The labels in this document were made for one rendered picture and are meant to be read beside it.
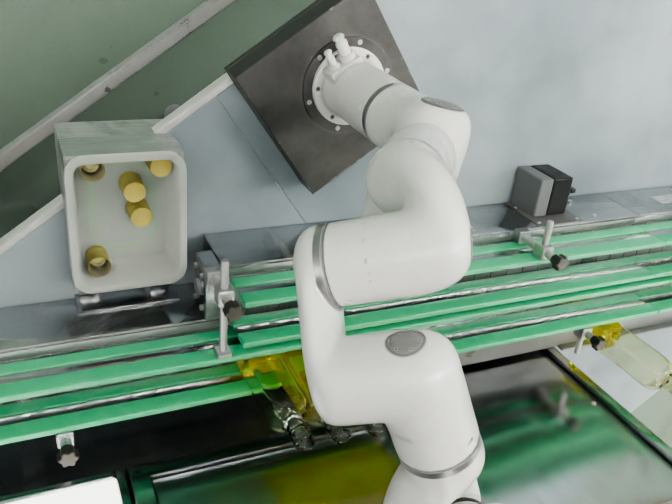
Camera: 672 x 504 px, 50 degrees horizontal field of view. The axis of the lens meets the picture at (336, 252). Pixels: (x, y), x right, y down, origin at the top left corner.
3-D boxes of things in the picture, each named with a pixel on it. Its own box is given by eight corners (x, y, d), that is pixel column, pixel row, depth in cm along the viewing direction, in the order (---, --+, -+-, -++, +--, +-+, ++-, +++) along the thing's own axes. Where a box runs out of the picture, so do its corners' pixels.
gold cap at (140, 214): (124, 197, 113) (129, 208, 109) (147, 195, 114) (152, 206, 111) (125, 217, 114) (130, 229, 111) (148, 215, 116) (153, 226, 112)
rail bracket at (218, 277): (201, 332, 117) (223, 377, 107) (202, 240, 109) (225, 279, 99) (219, 329, 118) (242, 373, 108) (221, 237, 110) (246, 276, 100)
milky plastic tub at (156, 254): (68, 270, 116) (74, 297, 109) (56, 138, 106) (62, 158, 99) (175, 257, 123) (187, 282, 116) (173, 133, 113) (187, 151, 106)
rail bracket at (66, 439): (49, 432, 114) (57, 492, 104) (45, 398, 111) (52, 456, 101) (75, 426, 116) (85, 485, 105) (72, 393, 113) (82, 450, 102)
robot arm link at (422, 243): (339, 150, 78) (300, 183, 64) (464, 125, 73) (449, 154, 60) (368, 267, 81) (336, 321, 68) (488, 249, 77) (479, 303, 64)
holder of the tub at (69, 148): (71, 296, 119) (77, 321, 113) (57, 138, 107) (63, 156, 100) (174, 283, 126) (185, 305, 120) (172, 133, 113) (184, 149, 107)
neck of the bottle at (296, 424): (283, 432, 105) (295, 455, 101) (284, 417, 104) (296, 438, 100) (302, 428, 106) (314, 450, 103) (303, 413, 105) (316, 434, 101)
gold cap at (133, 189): (117, 172, 111) (122, 182, 107) (140, 170, 112) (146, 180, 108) (118, 193, 112) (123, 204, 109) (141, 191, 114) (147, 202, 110)
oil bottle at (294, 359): (264, 354, 125) (310, 434, 108) (266, 327, 122) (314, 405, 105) (294, 349, 127) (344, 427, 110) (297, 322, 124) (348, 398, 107)
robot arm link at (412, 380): (481, 353, 79) (354, 366, 84) (439, 187, 69) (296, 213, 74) (478, 470, 66) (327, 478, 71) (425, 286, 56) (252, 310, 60)
